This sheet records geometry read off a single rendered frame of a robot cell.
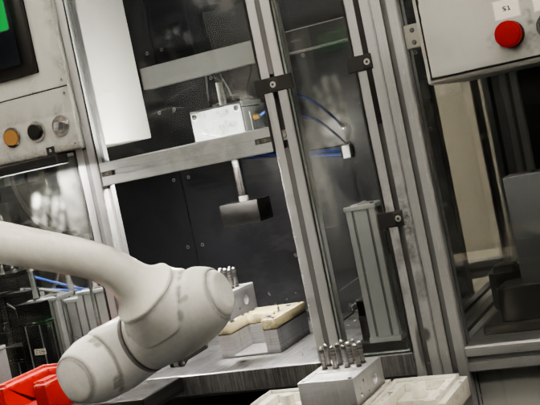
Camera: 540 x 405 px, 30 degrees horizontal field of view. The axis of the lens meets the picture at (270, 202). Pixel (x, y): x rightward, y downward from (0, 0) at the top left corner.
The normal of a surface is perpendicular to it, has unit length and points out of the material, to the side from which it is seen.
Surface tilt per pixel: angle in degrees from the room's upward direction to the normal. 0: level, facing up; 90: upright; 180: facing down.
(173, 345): 120
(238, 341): 90
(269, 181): 90
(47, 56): 90
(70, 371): 84
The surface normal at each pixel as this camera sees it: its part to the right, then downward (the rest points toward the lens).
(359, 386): 0.88, -0.16
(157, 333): -0.16, 0.54
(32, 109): -0.41, 0.14
